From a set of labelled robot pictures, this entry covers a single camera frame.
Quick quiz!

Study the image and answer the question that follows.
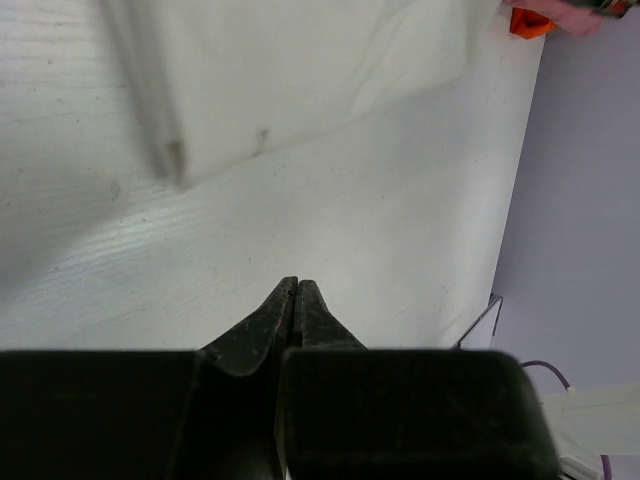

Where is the folded orange t shirt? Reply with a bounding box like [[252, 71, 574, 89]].
[[509, 8, 557, 40]]

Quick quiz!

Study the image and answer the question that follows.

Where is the aluminium frame rail right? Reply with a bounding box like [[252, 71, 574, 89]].
[[454, 294, 503, 350]]

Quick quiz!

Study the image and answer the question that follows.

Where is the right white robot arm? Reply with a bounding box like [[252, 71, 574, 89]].
[[541, 384, 639, 479]]

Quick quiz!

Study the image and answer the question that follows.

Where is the white t shirt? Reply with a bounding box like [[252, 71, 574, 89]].
[[101, 1, 500, 188]]

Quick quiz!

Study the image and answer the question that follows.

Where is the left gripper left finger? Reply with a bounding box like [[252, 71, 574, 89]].
[[199, 277, 298, 377]]

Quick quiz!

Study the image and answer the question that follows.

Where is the folded red t shirt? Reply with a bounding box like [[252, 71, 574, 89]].
[[502, 0, 604, 35]]

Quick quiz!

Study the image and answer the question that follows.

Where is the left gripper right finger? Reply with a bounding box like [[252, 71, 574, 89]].
[[292, 280, 366, 350]]

